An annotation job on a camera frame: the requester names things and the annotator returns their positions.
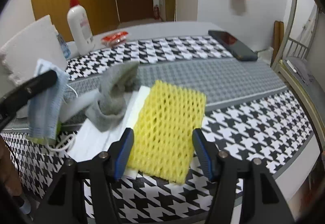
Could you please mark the white face mask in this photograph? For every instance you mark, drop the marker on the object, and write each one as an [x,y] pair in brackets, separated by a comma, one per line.
[88,142]

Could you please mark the metal bunk bed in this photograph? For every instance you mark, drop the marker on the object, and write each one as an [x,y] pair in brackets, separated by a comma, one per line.
[291,63]

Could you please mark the blue face mask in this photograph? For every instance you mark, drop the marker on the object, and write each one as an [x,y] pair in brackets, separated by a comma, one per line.
[44,109]

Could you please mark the black smartphone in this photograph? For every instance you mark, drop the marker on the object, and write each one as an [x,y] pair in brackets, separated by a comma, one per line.
[234,46]

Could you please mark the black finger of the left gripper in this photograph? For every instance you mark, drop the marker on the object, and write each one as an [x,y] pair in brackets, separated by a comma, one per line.
[13,101]

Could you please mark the white foam tube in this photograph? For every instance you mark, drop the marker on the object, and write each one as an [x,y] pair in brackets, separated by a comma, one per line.
[70,109]

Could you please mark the white styrofoam box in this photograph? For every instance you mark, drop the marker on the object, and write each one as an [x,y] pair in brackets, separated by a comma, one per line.
[20,54]

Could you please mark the yellow foam net sleeve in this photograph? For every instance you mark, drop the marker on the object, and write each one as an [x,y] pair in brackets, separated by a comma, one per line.
[163,131]

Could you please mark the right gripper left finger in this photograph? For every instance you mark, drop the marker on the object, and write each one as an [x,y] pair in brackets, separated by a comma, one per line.
[119,154]

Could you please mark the wooden sticks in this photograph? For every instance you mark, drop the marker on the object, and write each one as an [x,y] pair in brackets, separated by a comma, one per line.
[278,35]

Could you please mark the red fire extinguisher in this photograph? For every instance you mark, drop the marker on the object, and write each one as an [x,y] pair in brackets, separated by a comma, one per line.
[156,12]

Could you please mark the houndstooth tablecloth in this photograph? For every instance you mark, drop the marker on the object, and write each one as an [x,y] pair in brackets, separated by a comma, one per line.
[250,114]

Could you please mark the grey sock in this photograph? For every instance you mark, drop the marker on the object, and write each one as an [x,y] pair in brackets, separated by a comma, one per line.
[109,105]

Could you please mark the white pump lotion bottle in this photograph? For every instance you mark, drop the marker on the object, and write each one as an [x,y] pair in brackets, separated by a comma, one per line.
[80,27]

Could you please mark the left hand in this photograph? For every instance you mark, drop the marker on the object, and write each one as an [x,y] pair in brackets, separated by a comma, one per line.
[9,175]

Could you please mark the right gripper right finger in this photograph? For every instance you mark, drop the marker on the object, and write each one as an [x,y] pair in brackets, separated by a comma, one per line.
[207,155]

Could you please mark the red snack packet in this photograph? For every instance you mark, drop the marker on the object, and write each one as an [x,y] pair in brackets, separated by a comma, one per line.
[114,38]

